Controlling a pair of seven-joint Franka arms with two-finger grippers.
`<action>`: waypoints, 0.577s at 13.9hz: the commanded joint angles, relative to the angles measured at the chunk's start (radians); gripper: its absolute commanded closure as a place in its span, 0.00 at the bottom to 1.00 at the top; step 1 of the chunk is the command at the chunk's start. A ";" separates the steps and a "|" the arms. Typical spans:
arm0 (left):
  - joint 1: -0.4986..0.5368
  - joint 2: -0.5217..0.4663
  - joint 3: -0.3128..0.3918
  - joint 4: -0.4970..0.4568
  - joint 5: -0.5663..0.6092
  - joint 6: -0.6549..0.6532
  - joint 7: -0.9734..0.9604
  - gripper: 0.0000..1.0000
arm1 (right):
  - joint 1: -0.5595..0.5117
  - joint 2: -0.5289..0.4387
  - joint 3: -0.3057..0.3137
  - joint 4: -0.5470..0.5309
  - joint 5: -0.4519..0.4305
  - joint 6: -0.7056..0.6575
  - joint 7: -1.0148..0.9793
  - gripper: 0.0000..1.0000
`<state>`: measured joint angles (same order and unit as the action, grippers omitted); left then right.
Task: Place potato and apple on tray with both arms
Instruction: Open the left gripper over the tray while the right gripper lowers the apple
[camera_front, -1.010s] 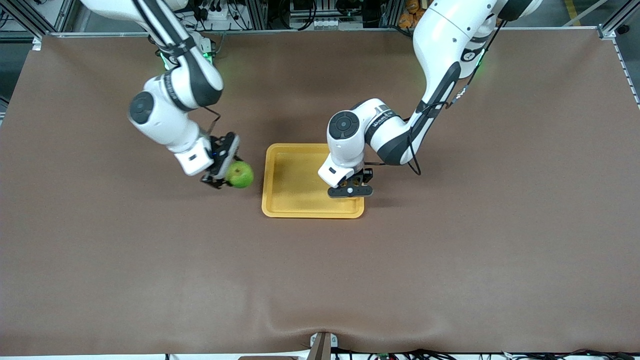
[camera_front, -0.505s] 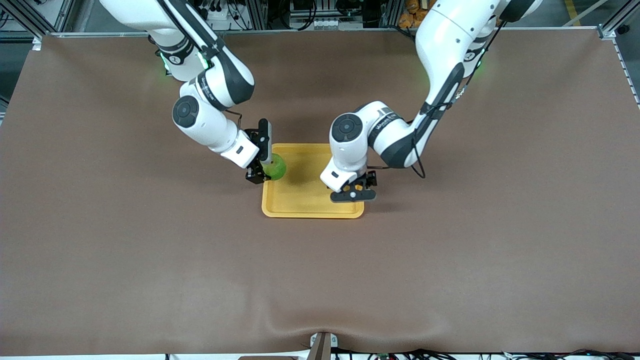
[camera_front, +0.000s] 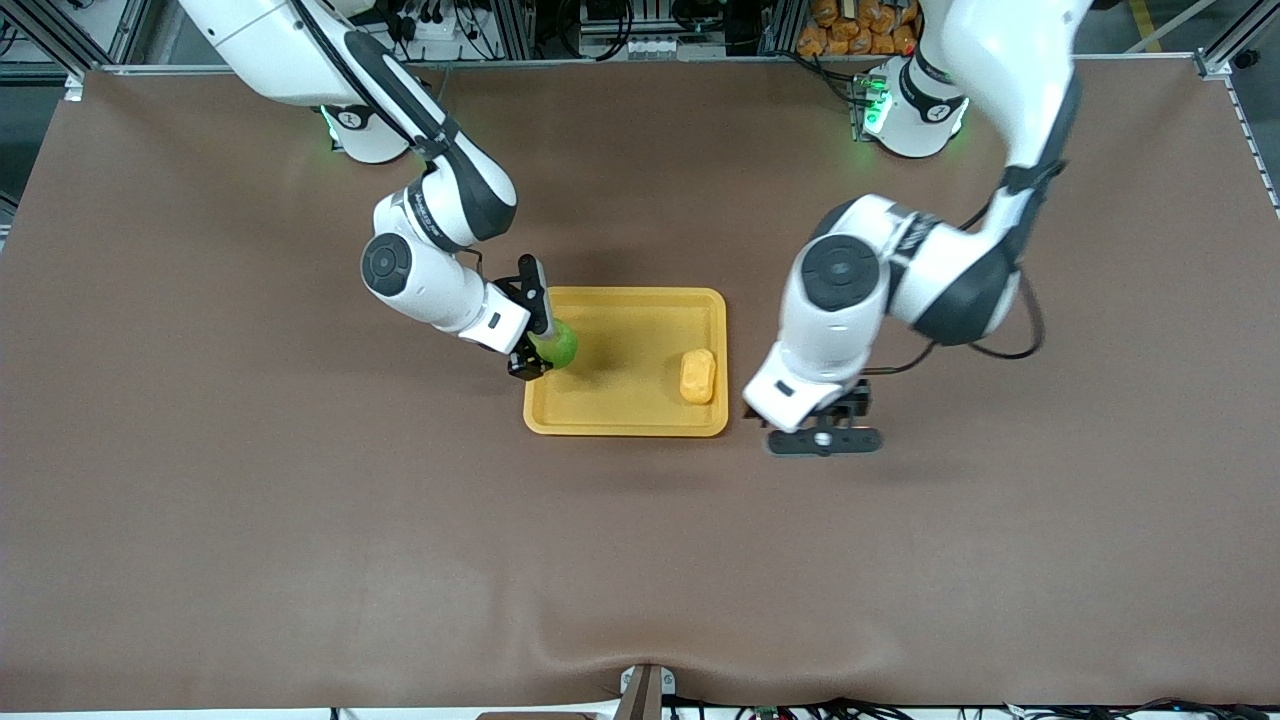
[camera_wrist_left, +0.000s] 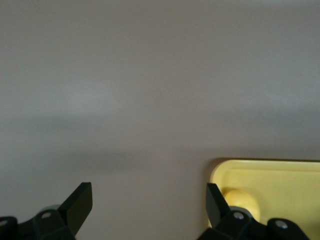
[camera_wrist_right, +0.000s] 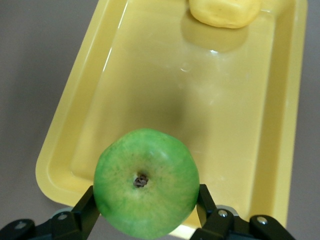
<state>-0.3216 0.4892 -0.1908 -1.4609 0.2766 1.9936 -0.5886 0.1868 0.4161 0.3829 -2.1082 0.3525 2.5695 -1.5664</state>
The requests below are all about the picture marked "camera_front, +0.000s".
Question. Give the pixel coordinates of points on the aluminium frame post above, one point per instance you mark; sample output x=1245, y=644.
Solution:
x=785, y=25
x=512, y=25

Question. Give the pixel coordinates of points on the green apple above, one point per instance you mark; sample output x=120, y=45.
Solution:
x=560, y=345

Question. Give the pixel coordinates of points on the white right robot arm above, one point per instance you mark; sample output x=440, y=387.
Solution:
x=440, y=290

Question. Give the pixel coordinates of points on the brown table mat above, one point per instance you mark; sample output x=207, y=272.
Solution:
x=640, y=560

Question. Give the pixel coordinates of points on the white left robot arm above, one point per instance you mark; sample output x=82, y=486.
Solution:
x=830, y=340

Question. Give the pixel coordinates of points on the yellow potato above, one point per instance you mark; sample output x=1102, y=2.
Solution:
x=697, y=375

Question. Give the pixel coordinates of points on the metal stand bracket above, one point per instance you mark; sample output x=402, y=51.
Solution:
x=648, y=690

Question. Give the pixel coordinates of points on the orange snack pack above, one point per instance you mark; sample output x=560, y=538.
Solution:
x=860, y=42
x=812, y=40
x=825, y=12
x=903, y=38

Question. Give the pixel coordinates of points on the aluminium frame rail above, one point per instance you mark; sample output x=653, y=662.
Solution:
x=640, y=62

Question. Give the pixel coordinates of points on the grey base connector bracket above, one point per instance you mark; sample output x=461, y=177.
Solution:
x=861, y=105

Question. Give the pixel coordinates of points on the white power strip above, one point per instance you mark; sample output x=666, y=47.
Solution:
x=435, y=20

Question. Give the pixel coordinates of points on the yellow plastic tray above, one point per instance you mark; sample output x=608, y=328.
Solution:
x=625, y=400

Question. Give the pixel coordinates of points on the aluminium frame strut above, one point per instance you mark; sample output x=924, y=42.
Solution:
x=60, y=35
x=1235, y=35

